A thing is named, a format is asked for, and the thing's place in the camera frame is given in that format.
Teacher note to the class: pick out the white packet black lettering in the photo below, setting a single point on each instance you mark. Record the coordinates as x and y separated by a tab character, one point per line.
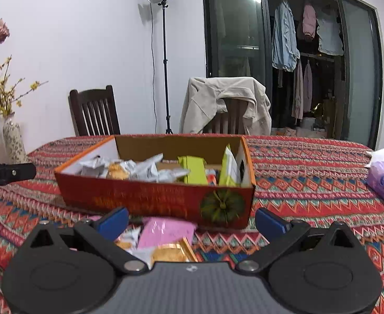
172	174

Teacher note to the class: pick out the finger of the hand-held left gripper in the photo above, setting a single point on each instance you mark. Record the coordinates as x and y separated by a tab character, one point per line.
15	172

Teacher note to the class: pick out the floral ceramic vase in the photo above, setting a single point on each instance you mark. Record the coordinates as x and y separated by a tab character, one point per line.
13	140

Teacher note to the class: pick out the large pink snack packet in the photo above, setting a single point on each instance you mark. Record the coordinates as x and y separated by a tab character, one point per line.
165	230

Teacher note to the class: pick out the grey white snack packet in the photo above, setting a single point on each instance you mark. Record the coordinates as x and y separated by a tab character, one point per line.
92	168

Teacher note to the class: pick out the black framed sliding glass door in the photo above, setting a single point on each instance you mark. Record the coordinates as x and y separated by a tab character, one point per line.
237	23

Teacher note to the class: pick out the white hanging shirt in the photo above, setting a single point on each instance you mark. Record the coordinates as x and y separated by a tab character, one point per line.
329	36

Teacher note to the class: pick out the pale pink hanging garments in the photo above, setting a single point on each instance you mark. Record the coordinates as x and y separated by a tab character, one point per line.
301	91

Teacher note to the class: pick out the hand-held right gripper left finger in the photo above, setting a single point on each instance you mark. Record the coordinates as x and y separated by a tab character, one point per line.
113	223

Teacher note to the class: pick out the red cartoon snack bag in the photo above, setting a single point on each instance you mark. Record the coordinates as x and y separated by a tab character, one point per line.
212	178

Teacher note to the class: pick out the beige jacket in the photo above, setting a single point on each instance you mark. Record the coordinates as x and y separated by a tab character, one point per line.
198	104

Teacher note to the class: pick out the white clear snack packet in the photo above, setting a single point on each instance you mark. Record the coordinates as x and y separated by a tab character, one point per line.
129	238

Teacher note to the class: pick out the white tissue sheet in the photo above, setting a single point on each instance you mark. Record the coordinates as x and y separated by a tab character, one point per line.
377	157

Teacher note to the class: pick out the dark wooden chair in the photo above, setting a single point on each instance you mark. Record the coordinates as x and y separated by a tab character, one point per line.
75	114

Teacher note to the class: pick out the light blue hanging shirt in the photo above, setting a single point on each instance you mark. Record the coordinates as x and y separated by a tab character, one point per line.
283	36

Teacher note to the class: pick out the red orange cardboard box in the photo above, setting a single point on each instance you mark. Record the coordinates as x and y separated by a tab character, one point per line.
146	202

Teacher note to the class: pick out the yellow flower branches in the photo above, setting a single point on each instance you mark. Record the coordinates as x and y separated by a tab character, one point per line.
2	99

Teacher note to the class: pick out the brown wooden chair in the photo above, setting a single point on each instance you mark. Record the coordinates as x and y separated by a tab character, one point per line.
226	117

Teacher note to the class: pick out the yellow green snack packet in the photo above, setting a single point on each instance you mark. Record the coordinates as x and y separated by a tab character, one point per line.
228	170

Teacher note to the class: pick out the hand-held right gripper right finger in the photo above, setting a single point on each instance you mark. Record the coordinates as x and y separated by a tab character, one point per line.
270	222

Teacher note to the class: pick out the orange cracker packet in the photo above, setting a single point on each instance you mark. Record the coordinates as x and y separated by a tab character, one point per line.
117	170

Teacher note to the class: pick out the gold foil snack packet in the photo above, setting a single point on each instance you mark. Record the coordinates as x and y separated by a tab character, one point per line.
170	252

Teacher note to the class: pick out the silver packet with label table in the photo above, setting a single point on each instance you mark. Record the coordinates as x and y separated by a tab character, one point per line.
146	168

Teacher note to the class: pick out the pink hanging garment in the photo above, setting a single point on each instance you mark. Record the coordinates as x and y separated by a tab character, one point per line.
309	23

